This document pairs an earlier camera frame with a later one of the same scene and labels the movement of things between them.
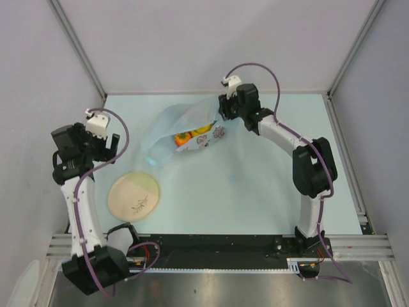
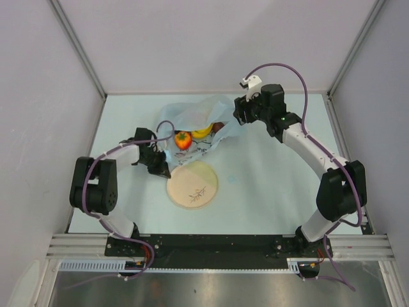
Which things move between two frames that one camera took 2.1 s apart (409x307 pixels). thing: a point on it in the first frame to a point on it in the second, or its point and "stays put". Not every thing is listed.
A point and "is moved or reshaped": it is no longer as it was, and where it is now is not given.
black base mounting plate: [229, 251] stays put
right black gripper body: [231, 108] to [254, 110]
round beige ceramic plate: [133, 196] to [192, 185]
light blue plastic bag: [162, 123] is moved or reshaped
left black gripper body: [96, 146] to [154, 157]
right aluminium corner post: [377, 7] stays put
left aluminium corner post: [59, 9] stays put
